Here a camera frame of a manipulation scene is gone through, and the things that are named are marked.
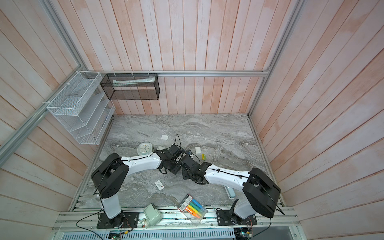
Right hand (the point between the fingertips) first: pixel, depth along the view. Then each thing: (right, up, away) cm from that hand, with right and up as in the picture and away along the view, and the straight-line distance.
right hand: (186, 170), depth 86 cm
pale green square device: (-17, -17, -15) cm, 28 cm away
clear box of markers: (+3, -18, -10) cm, 21 cm away
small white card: (-15, -8, -3) cm, 17 cm away
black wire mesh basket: (-40, +55, +18) cm, 70 cm away
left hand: (-7, -1, +5) cm, 9 cm away
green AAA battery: (+12, +6, +9) cm, 16 cm away
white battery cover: (-16, +19, +21) cm, 33 cm away
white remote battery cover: (+8, +10, +14) cm, 19 cm away
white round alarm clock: (-28, +11, +12) cm, 33 cm away
